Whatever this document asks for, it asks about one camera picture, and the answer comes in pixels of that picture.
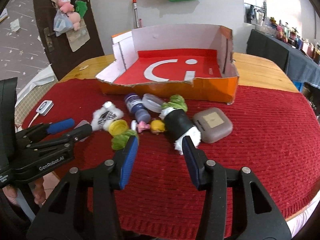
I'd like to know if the white plush toy striped bow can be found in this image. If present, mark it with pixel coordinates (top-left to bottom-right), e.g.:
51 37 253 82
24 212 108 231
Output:
90 101 124 132

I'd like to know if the green plush toy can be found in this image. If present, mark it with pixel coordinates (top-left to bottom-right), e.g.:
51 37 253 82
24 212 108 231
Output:
75 0 88 19

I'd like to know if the side table blue cloth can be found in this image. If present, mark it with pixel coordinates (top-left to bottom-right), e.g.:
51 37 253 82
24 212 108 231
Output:
246 29 320 90

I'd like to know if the purple paint bottle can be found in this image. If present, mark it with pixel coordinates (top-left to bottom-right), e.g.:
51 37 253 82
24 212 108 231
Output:
124 93 151 123

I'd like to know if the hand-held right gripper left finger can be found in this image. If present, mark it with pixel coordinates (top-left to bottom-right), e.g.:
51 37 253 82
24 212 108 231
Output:
27 135 139 240

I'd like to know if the white cable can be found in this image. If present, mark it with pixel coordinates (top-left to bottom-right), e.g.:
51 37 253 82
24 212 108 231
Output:
27 112 40 128

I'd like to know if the black white plush roll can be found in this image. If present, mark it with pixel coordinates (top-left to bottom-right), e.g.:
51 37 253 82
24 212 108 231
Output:
159 106 202 153

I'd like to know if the metal mop handle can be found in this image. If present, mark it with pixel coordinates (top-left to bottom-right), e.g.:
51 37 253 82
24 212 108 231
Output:
132 0 140 29

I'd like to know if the pink pig plush toy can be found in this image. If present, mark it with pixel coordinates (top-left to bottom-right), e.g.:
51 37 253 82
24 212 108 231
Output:
56 0 75 14

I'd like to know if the orange cardboard box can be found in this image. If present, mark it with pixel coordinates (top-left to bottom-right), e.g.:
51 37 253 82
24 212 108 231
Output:
96 24 240 105

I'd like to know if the clear plastic bag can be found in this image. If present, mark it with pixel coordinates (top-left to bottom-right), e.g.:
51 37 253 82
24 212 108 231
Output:
54 10 73 37

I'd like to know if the grey plastic case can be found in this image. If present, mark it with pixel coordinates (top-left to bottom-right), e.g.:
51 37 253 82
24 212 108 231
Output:
193 107 233 144

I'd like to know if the row of bottles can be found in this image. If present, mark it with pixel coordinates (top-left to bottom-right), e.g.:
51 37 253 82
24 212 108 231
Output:
266 16 320 64

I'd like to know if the pale pink plush toy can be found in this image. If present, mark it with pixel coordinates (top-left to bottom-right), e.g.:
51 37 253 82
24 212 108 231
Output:
67 12 82 30

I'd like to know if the metal door handle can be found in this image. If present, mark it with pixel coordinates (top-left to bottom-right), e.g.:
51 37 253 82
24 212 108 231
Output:
44 27 55 53

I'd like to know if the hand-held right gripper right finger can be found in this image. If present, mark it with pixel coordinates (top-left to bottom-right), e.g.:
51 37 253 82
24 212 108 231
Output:
181 135 293 240

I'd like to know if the small blonde doll figure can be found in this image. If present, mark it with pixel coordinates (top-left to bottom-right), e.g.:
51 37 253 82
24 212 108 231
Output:
131 119 166 134

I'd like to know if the yellow plastic lid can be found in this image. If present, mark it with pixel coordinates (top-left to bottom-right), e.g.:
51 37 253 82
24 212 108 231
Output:
109 119 129 137

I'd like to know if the white square device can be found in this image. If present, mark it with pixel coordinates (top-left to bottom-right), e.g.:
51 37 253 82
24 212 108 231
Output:
36 100 54 117

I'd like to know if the person's left hand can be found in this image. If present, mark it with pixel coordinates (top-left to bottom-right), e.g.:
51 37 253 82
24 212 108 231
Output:
32 177 47 207

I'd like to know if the red knitted mat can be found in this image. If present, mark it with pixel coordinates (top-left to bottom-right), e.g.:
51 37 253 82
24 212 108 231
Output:
21 78 320 238

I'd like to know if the brown paper bag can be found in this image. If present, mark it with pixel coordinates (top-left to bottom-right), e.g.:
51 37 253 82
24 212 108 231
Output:
66 25 90 52

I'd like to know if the dark brown door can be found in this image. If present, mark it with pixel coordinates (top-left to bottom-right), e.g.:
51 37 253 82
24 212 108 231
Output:
32 0 105 82

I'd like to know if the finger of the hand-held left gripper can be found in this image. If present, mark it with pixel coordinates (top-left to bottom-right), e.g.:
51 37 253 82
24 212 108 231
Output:
15 118 75 143
25 123 93 155

